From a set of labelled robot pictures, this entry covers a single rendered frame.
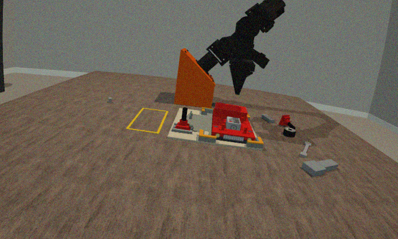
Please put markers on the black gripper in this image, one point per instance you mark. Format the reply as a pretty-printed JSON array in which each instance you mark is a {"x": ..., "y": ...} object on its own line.
[{"x": 240, "y": 66}]

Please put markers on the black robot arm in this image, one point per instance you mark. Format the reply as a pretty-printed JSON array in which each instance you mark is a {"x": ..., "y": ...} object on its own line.
[{"x": 261, "y": 17}]

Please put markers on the black toy tyre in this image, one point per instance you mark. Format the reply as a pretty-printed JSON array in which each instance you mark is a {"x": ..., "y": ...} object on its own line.
[{"x": 290, "y": 132}]

